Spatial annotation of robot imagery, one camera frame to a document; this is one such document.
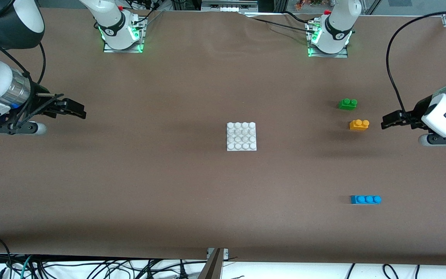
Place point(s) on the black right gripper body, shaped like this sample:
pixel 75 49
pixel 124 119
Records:
pixel 39 103

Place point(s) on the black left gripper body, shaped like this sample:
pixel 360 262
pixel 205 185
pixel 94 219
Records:
pixel 417 110

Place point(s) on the white studded base plate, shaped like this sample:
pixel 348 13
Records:
pixel 242 136

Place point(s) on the yellow two-stud block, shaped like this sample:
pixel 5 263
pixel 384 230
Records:
pixel 358 125

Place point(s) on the green two-stud block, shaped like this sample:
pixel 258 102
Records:
pixel 347 104

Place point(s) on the blue three-stud block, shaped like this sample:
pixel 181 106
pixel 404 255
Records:
pixel 365 200

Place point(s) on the orange background clutter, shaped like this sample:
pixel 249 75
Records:
pixel 308 4

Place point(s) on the brown table cover sheet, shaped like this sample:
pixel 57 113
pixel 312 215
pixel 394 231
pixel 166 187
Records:
pixel 223 85

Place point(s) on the grey metal beam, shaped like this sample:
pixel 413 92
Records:
pixel 212 269

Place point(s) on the silver metal rail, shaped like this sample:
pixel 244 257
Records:
pixel 229 6

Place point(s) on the silver metal bracket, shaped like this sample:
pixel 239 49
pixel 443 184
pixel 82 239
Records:
pixel 225 254

